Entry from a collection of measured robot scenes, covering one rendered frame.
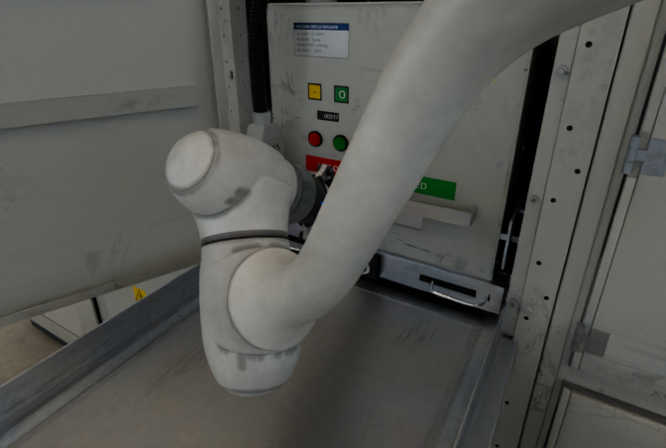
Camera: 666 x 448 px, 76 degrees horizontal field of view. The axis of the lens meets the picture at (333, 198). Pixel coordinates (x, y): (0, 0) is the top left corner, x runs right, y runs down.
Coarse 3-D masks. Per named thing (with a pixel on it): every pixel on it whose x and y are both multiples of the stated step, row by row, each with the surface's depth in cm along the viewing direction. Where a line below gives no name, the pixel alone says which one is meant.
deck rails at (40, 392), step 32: (160, 288) 78; (192, 288) 85; (128, 320) 73; (160, 320) 79; (64, 352) 64; (96, 352) 69; (128, 352) 72; (480, 352) 72; (32, 384) 61; (64, 384) 65; (480, 384) 62; (0, 416) 58; (32, 416) 61; (448, 416) 61
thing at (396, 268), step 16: (288, 224) 99; (288, 240) 100; (304, 240) 97; (384, 256) 87; (400, 256) 86; (384, 272) 89; (400, 272) 86; (416, 272) 84; (432, 272) 83; (448, 272) 81; (496, 272) 81; (448, 288) 82; (464, 288) 80; (496, 288) 77; (496, 304) 78
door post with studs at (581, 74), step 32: (576, 32) 55; (608, 32) 53; (576, 64) 56; (608, 64) 55; (576, 96) 58; (544, 128) 61; (576, 128) 59; (544, 160) 63; (576, 160) 60; (544, 192) 64; (576, 192) 62; (544, 224) 66; (544, 256) 67; (512, 288) 72; (544, 288) 69; (512, 320) 74; (544, 320) 71; (512, 384) 78; (512, 416) 81
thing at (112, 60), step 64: (0, 0) 66; (64, 0) 71; (128, 0) 76; (192, 0) 82; (0, 64) 69; (64, 64) 74; (128, 64) 80; (192, 64) 86; (0, 128) 70; (64, 128) 77; (128, 128) 83; (192, 128) 91; (0, 192) 75; (64, 192) 80; (128, 192) 87; (0, 256) 78; (64, 256) 84; (128, 256) 92; (192, 256) 101; (0, 320) 79
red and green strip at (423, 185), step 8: (312, 160) 89; (320, 160) 88; (328, 160) 87; (312, 168) 90; (336, 168) 87; (424, 176) 78; (424, 184) 78; (432, 184) 77; (440, 184) 77; (448, 184) 76; (456, 184) 75; (416, 192) 80; (424, 192) 79; (432, 192) 78; (440, 192) 77; (448, 192) 76
